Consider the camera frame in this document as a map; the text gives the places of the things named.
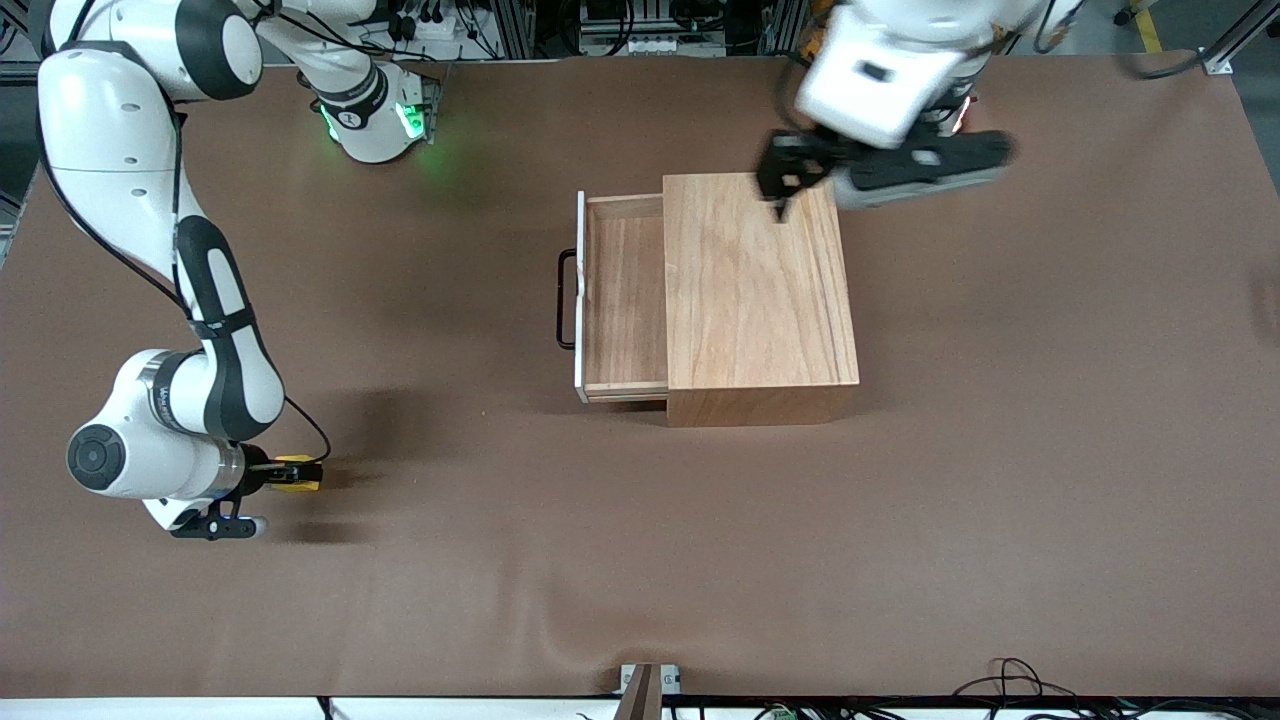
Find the aluminium frame post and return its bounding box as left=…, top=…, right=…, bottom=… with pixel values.
left=488, top=0, right=538, bottom=59

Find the black cable bundle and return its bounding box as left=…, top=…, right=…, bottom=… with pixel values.
left=950, top=657, right=1086, bottom=720

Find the wooden drawer with black handle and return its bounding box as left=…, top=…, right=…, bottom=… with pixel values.
left=556, top=190, right=670, bottom=404

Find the yellow block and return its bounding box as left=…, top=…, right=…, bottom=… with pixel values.
left=270, top=455, right=323, bottom=492

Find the wooden drawer cabinet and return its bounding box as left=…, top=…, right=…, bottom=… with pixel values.
left=662, top=171, right=861, bottom=428

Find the brown table mat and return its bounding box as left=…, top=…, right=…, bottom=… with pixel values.
left=0, top=52, right=1280, bottom=699

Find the orange mesh bag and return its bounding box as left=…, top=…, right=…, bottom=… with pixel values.
left=797, top=0, right=836, bottom=59

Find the white power strip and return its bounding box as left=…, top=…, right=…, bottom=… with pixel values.
left=385, top=0, right=471, bottom=48

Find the aluminium frame profile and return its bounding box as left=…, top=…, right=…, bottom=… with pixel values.
left=1203, top=0, right=1280, bottom=76

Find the metal table edge bracket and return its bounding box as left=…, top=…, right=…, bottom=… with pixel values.
left=617, top=662, right=683, bottom=720

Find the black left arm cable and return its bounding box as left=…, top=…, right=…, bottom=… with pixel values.
left=1030, top=0, right=1216, bottom=81

